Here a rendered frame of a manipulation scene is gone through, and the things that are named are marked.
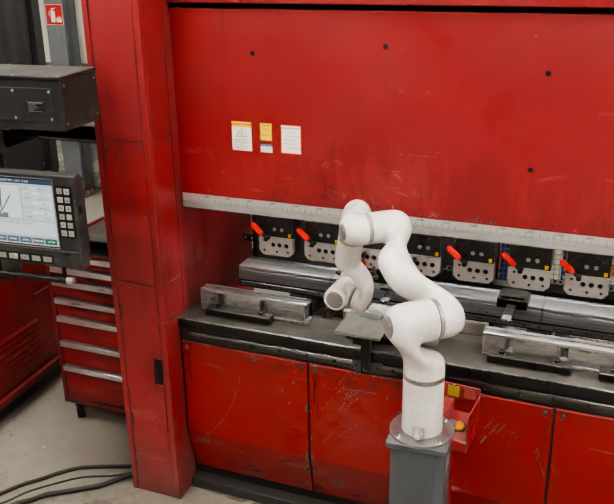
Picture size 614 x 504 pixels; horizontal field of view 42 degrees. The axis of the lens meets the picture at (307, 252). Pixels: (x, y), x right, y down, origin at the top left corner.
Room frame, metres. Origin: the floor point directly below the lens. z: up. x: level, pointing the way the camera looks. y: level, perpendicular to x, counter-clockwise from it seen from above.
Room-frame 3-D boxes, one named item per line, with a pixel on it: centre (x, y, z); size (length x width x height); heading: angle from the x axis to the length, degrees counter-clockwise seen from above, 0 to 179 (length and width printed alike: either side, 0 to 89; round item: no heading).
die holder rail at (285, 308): (3.16, 0.22, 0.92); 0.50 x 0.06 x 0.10; 68
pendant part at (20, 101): (3.01, 1.05, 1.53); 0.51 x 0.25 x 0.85; 73
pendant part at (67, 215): (2.91, 1.03, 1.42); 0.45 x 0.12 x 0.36; 73
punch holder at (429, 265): (2.89, -0.45, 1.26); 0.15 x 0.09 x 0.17; 68
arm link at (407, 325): (2.05, -0.30, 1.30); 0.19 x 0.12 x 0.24; 109
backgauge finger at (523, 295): (2.92, -0.81, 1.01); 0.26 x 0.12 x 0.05; 158
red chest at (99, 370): (3.85, 0.97, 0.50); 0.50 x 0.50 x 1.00; 68
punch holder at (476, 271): (2.81, -0.63, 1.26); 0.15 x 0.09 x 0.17; 68
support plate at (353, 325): (2.82, -0.23, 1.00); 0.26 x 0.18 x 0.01; 158
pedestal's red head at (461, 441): (2.54, -0.50, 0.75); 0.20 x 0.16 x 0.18; 63
